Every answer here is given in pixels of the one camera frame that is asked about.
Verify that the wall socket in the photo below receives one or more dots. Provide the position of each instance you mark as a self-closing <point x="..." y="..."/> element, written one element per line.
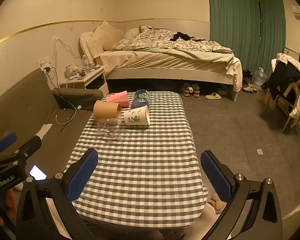
<point x="44" y="63"/>

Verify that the wooden chair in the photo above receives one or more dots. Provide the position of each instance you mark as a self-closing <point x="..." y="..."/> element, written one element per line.
<point x="293" y="105"/>

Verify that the cream pillow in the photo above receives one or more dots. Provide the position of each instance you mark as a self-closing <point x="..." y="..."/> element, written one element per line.
<point x="107" y="36"/>

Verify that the black garment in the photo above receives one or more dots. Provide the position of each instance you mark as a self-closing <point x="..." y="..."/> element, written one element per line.
<point x="180" y="36"/>

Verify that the green curtain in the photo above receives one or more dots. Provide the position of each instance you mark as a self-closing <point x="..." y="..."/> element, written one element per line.
<point x="232" y="12"/>

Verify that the white bed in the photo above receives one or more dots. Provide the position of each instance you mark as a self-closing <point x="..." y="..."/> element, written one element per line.
<point x="165" y="74"/>

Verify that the lit phone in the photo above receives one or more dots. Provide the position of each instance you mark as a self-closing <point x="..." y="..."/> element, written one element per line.
<point x="37" y="173"/>

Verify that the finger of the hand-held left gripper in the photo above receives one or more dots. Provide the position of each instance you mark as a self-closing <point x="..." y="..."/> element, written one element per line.
<point x="30" y="143"/>
<point x="6" y="140"/>

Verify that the paper scrap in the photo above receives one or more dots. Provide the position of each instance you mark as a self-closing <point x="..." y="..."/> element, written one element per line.
<point x="259" y="152"/>

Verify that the white paper towel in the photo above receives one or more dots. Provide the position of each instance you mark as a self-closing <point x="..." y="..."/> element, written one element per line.
<point x="45" y="130"/>

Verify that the black jacket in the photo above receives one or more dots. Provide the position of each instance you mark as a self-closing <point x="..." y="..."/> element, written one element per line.
<point x="285" y="77"/>

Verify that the large water bottle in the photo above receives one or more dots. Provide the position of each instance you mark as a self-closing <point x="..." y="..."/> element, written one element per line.
<point x="260" y="77"/>

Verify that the plaid shirt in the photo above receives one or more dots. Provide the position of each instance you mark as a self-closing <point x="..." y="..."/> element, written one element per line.
<point x="291" y="61"/>

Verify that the pink box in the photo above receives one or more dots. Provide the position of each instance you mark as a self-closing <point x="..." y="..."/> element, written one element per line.
<point x="120" y="98"/>

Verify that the clear glass cup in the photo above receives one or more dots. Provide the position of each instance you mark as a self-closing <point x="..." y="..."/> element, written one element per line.
<point x="110" y="130"/>

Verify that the cream bed sheet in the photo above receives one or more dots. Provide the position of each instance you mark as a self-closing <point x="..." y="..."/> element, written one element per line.
<point x="165" y="60"/>

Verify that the floral quilt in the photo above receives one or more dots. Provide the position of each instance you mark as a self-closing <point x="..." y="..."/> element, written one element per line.
<point x="160" y="38"/>

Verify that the beige shoes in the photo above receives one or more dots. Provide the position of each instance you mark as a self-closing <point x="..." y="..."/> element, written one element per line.
<point x="250" y="88"/>

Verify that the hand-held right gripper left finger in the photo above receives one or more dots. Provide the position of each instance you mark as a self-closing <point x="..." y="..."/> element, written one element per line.
<point x="82" y="176"/>

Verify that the beige plush slipper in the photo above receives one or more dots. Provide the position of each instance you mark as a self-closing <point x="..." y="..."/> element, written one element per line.
<point x="216" y="203"/>

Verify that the brown paper cup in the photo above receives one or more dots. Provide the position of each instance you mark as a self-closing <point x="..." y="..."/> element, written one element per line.
<point x="105" y="110"/>

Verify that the blue cup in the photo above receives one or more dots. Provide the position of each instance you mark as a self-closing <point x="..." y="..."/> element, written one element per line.
<point x="140" y="100"/>

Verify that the white air conditioner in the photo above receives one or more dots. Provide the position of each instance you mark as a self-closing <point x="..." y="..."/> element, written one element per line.
<point x="298" y="11"/>

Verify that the white jar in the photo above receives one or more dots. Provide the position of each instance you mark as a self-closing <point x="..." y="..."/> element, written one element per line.
<point x="70" y="70"/>

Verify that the white paper cup green print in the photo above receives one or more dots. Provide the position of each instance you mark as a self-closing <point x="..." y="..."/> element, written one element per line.
<point x="137" y="117"/>

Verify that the white nightstand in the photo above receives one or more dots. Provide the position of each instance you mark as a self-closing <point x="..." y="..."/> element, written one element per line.
<point x="95" y="80"/>

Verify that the checkered tablecloth table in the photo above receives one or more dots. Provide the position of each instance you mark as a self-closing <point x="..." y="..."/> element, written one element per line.
<point x="140" y="167"/>

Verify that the green slipper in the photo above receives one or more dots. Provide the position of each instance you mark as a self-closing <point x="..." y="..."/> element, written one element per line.
<point x="213" y="96"/>

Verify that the white pillow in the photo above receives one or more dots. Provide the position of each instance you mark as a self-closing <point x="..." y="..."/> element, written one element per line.
<point x="132" y="33"/>

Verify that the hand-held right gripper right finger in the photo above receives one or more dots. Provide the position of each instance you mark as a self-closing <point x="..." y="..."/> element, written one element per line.
<point x="215" y="177"/>

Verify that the grey sofa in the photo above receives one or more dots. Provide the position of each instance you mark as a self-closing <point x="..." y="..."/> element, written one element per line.
<point x="27" y="97"/>

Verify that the grey cushion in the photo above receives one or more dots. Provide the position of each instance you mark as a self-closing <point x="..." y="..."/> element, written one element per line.
<point x="77" y="95"/>

